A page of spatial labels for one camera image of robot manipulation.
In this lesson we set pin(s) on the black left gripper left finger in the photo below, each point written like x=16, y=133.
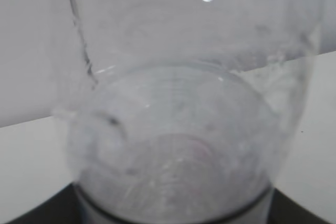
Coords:
x=62, y=208

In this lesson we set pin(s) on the clear water bottle red label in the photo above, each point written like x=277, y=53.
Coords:
x=180, y=111

